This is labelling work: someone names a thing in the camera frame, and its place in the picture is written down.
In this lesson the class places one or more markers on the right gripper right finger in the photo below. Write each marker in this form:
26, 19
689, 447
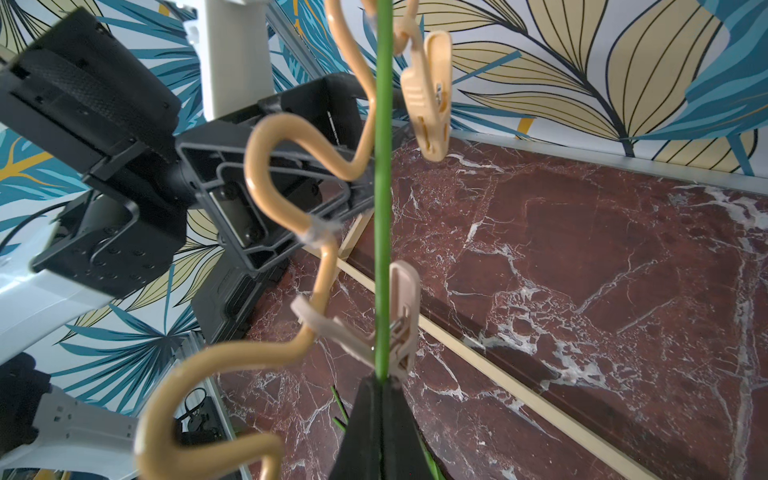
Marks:
402, 454

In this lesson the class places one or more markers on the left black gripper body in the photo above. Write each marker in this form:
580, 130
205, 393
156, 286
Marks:
283, 172

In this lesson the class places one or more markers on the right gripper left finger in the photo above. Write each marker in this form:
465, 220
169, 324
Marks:
359, 456

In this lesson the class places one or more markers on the yellow tulip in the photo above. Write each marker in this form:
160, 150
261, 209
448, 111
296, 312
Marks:
382, 185

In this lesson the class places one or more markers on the tan wavy clothes hanger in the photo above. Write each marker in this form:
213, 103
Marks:
158, 452

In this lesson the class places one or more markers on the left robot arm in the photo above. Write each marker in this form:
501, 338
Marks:
78, 93

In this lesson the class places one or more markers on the beige clothespin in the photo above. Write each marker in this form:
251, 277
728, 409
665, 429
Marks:
426, 84

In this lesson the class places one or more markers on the wooden clothes rack frame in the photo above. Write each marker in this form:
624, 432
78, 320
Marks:
580, 434

